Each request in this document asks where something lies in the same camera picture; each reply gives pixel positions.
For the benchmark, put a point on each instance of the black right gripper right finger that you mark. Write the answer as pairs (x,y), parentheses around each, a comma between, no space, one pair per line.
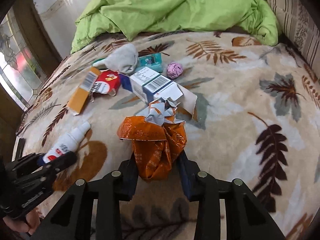
(246,218)

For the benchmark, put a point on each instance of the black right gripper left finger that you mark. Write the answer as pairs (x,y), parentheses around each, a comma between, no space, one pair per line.
(71,216)

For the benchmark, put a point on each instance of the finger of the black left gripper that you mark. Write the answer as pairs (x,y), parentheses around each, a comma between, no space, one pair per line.
(24,165)
(58,163)

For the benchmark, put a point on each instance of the white spray bottle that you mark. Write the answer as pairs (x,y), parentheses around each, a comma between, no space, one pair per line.
(68,142)

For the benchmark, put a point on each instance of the orange carton box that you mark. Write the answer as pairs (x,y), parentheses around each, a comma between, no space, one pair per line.
(79,97)

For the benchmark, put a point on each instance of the orange wrapper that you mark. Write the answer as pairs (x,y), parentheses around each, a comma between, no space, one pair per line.
(157,138)

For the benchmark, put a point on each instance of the white blue medicine box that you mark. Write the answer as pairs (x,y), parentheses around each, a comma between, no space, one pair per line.
(149,85)

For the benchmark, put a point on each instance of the white sock green cuff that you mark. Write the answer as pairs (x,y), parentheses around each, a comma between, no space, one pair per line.
(123,60)

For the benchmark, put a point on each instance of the teal tissue pack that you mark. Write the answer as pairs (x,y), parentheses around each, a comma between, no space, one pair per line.
(152,61)

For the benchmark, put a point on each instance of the left hand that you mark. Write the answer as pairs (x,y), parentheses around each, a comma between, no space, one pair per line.
(30,226)

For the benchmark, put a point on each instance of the stained glass door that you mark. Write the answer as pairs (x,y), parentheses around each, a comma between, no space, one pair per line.
(21,76)

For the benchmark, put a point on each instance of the red white cigarette box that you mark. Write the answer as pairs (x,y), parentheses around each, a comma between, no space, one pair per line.
(107,83)

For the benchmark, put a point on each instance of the leaf pattern blanket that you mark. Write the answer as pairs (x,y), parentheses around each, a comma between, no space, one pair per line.
(256,118)

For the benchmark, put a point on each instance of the crumpled pink paper ball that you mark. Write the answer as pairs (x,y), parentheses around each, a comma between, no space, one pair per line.
(174,70)

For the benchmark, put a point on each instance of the green duvet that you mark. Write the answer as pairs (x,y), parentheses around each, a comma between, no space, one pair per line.
(132,17)

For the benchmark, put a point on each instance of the striped beige pillow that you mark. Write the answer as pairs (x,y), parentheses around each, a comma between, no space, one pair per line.
(299,27)

